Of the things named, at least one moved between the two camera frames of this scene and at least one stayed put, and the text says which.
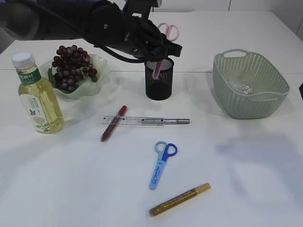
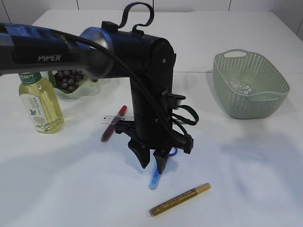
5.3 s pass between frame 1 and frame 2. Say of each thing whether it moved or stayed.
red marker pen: stayed
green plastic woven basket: stayed
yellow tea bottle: stayed
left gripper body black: moved
